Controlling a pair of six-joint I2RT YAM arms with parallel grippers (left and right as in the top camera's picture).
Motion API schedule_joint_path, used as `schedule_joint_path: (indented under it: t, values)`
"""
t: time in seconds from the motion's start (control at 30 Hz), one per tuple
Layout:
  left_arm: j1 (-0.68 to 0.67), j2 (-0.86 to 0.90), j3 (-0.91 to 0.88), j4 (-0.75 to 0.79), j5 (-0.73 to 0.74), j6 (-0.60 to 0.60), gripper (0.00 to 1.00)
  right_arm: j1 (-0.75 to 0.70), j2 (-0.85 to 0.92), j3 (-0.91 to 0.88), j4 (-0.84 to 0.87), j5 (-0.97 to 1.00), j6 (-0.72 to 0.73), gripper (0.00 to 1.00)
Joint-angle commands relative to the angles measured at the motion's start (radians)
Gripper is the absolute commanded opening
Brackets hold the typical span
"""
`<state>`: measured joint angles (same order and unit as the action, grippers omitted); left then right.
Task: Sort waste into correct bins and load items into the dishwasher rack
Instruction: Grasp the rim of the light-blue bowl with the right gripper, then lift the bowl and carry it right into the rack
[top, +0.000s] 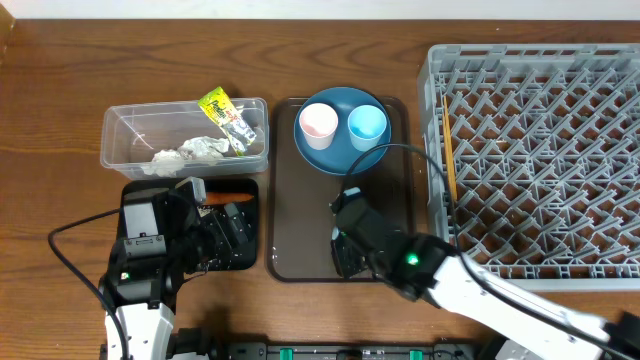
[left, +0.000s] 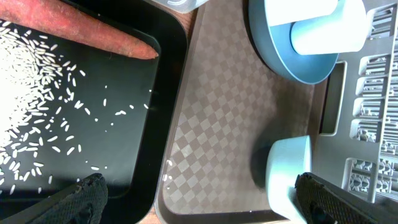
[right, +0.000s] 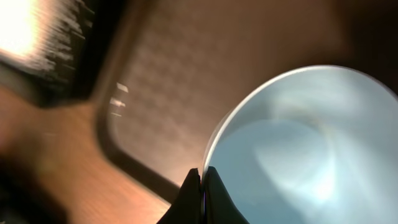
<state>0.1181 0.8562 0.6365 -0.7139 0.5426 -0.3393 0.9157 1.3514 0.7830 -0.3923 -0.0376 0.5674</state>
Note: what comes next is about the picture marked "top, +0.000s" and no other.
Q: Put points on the orange carrot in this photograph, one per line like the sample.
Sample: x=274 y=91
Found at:
x=217 y=198

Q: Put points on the yellow green snack wrapper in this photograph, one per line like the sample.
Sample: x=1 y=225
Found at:
x=218 y=107

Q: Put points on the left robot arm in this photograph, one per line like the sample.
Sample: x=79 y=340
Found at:
x=143 y=294

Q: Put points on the clear plastic bin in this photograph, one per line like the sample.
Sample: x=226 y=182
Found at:
x=133 y=134

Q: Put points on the black tray bin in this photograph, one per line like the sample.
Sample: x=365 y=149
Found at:
x=179 y=219

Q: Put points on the light blue bowl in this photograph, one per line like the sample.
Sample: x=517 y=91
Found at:
x=338 y=203

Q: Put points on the wooden chopstick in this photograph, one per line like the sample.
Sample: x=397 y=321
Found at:
x=450 y=157
x=445 y=102

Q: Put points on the white paper ball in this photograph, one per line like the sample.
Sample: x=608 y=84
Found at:
x=165 y=163

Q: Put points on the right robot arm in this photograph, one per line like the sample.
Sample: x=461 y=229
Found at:
x=424 y=267

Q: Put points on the light blue cup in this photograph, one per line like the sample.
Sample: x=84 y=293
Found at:
x=366 y=125

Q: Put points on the dark brown serving tray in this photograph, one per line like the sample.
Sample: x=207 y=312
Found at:
x=301 y=222

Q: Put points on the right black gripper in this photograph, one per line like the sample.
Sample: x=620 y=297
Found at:
x=346 y=266

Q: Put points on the white tissue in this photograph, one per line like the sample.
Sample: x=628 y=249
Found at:
x=204 y=148

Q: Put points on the pink cup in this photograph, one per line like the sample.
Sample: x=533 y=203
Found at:
x=318 y=122

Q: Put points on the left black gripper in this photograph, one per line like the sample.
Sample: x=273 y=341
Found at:
x=226 y=246

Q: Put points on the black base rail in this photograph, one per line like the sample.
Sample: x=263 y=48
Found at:
x=350 y=351

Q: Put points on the dark blue plate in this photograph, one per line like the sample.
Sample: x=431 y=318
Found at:
x=337 y=158

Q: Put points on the grey dishwasher rack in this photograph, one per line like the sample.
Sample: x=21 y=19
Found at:
x=545 y=140

